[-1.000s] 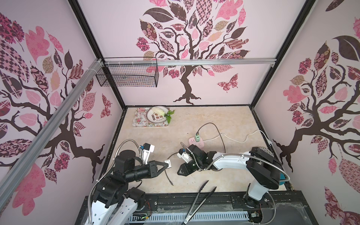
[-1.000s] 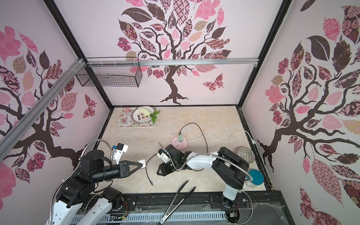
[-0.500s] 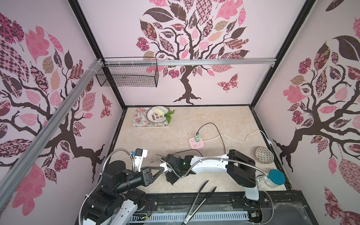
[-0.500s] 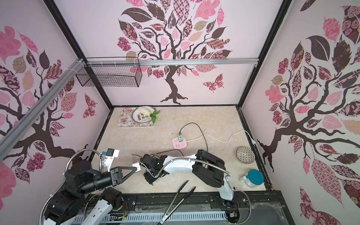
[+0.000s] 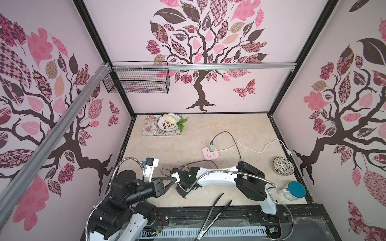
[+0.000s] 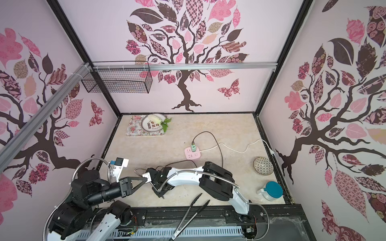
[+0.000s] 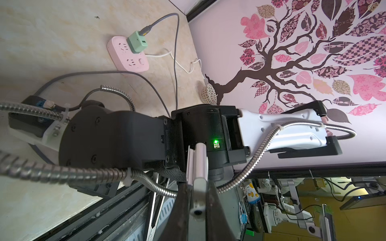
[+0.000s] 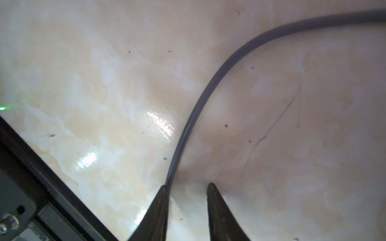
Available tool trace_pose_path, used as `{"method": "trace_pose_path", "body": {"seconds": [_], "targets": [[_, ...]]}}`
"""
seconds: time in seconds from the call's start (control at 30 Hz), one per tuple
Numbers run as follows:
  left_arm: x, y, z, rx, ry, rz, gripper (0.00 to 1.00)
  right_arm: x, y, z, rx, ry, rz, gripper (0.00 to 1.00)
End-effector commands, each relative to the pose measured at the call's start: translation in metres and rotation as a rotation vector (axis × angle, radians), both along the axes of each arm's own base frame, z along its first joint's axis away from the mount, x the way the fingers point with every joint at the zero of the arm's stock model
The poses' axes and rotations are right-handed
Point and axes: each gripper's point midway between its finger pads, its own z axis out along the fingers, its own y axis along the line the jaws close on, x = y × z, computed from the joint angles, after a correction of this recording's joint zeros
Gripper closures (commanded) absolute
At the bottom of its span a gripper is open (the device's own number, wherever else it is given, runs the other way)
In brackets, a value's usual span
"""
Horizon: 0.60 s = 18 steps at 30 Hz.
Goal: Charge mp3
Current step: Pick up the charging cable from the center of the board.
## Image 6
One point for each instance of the white flower with leaves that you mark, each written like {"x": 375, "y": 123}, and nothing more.
{"x": 164, "y": 123}

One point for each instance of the aluminium rail left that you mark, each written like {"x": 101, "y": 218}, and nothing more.
{"x": 14, "y": 146}

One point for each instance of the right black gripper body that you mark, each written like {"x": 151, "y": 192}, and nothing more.
{"x": 157, "y": 181}

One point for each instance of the black wire basket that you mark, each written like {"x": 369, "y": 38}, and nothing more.
{"x": 118, "y": 77}

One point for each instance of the patterned round bowl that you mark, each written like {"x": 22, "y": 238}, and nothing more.
{"x": 263, "y": 166}

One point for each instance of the white patterned plate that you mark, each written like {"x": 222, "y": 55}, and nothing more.
{"x": 148, "y": 126}

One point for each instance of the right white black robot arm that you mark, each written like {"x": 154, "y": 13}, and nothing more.
{"x": 211, "y": 178}

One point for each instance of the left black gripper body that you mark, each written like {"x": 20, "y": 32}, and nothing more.
{"x": 120, "y": 189}

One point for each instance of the teal lid jar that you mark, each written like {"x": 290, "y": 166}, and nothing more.
{"x": 271, "y": 191}

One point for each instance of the aluminium rail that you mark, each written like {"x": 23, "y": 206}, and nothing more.
{"x": 205, "y": 66}
{"x": 14, "y": 146}

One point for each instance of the white slotted cable duct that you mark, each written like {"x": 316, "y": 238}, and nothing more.
{"x": 164, "y": 234}

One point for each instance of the aluminium rail back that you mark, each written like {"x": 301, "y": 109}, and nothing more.
{"x": 205, "y": 66}

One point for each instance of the black metal tongs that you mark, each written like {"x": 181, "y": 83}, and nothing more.
{"x": 185, "y": 222}

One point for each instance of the floral placemat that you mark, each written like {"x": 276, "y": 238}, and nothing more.
{"x": 137, "y": 127}

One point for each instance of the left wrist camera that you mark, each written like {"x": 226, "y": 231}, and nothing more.
{"x": 117, "y": 167}

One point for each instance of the pink power strip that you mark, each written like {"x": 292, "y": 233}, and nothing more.
{"x": 192, "y": 155}

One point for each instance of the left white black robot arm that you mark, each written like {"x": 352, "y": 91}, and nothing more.
{"x": 88, "y": 190}

